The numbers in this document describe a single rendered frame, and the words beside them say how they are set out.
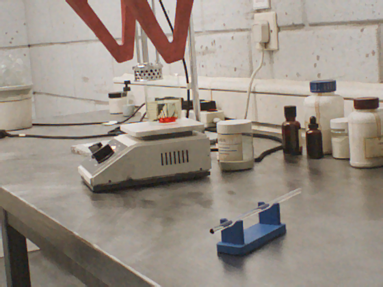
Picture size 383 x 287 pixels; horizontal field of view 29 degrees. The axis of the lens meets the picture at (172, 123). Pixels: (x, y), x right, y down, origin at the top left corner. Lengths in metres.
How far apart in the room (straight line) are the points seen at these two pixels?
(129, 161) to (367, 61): 0.53
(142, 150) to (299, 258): 0.46
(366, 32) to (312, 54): 0.18
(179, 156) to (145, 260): 0.41
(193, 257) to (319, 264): 0.14
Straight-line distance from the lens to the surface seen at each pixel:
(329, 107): 1.35
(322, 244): 0.83
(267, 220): 0.88
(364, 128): 1.22
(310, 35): 1.61
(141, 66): 1.58
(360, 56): 1.49
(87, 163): 1.25
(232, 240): 0.81
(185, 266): 0.78
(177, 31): 0.55
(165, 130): 1.19
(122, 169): 1.18
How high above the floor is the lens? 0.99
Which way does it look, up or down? 7 degrees down
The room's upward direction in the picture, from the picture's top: 5 degrees counter-clockwise
